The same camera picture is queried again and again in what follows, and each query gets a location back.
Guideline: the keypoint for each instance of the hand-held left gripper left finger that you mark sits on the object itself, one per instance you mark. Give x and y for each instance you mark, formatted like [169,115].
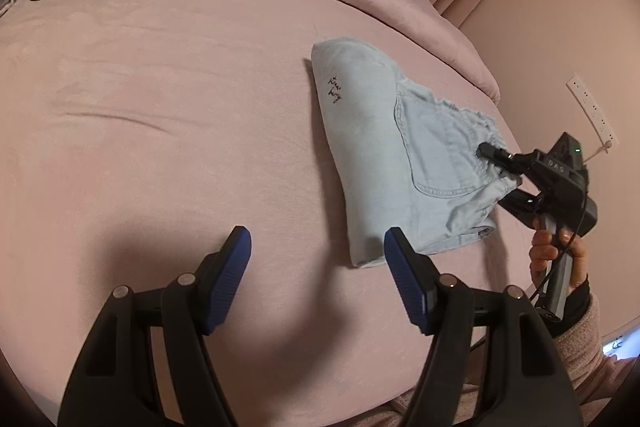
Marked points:
[229,279]

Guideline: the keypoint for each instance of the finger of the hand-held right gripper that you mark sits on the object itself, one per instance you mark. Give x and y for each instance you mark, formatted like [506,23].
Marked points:
[522,204]
[502,156]

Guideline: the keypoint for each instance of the light blue strawberry pants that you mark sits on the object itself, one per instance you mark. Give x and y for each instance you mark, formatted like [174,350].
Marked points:
[380,147]

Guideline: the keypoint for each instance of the white wall socket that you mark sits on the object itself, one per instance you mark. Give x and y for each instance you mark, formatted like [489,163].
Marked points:
[592,112]

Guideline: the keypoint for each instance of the person's right forearm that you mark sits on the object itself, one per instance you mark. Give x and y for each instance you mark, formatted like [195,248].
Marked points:
[590,347]

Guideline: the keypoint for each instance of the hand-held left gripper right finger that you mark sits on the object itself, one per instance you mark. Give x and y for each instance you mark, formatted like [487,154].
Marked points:
[406,279]

